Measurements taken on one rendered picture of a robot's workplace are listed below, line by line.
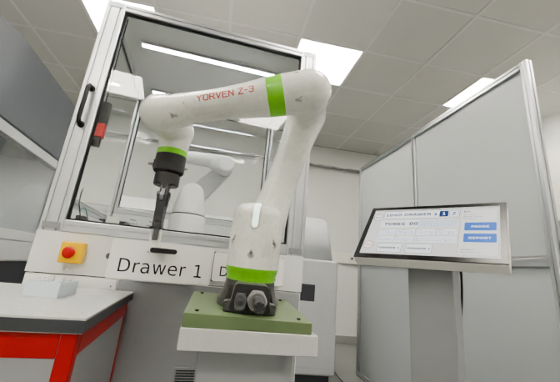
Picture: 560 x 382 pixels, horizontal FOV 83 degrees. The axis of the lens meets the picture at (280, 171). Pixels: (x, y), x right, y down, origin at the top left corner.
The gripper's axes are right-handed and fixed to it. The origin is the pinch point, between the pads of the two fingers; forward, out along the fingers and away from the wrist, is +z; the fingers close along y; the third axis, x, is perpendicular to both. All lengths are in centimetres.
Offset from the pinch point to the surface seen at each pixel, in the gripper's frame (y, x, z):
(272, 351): 32.6, 29.5, 20.3
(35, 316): 25.9, -15.7, 17.2
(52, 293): -0.5, -22.6, 15.9
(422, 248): -1, 92, -7
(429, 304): -5, 98, 12
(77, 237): -34.1, -30.3, 0.1
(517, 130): -16, 166, -76
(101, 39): -35, -42, -85
